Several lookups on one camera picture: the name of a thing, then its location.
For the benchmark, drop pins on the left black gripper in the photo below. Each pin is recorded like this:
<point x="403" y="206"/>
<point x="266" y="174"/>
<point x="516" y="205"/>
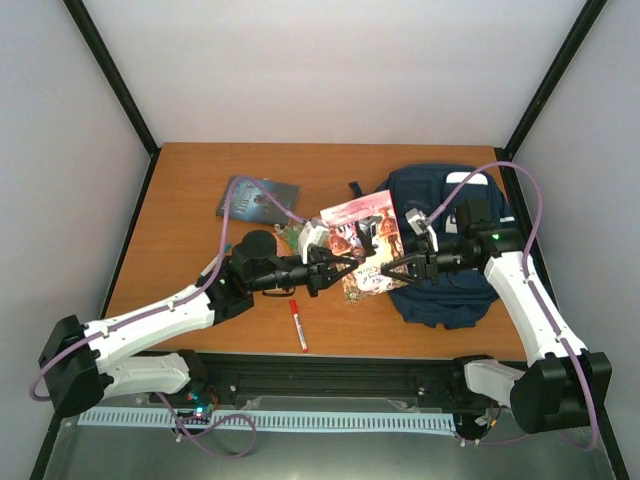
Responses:
<point x="320" y="274"/>

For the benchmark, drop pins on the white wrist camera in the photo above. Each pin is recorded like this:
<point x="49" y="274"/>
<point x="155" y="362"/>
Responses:
<point x="314" y="232"/>
<point x="421" y="225"/>

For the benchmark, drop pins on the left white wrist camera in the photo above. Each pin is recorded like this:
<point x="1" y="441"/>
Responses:
<point x="314" y="232"/>

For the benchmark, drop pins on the right black frame post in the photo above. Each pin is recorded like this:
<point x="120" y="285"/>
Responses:
<point x="563" y="58"/>

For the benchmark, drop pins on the light blue slotted cable duct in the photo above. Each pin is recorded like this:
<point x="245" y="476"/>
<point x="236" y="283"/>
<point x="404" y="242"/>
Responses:
<point x="285" y="421"/>

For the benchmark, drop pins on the dark blue fantasy book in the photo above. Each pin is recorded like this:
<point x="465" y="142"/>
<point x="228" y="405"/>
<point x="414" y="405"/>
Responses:
<point x="265" y="202"/>

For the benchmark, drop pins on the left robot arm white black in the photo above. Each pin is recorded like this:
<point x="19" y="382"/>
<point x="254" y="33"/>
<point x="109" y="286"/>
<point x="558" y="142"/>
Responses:
<point x="85" y="363"/>

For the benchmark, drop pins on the pink illustrated paperback book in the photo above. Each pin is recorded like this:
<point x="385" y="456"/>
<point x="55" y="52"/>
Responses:
<point x="368" y="227"/>

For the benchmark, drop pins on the black frame post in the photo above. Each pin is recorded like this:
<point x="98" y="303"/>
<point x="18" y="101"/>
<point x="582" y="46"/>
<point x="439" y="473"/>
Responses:
<point x="563" y="58"/>
<point x="98" y="48"/>

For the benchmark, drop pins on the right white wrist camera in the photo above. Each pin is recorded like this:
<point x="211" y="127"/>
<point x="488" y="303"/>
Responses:
<point x="421" y="225"/>

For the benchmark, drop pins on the left black frame post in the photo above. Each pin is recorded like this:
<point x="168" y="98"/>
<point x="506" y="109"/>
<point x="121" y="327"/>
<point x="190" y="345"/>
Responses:
<point x="98" y="48"/>

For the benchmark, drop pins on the orange green thick paperback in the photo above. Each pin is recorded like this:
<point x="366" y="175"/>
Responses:
<point x="287" y="239"/>

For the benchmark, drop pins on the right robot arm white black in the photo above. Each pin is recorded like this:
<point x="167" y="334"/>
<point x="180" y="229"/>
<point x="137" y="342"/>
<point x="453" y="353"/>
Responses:
<point x="564" y="384"/>

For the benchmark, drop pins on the red marker pen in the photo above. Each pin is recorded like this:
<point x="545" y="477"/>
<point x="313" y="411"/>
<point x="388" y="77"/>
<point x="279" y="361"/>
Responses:
<point x="298" y="324"/>

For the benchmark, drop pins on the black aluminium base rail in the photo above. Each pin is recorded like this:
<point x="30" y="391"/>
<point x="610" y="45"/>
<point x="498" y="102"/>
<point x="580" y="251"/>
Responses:
<point x="325" y="380"/>

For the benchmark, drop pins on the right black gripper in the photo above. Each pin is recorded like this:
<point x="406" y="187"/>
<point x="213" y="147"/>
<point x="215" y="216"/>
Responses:
<point x="423" y="261"/>

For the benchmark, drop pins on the navy blue student backpack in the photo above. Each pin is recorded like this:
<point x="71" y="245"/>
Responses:
<point x="460" y="299"/>

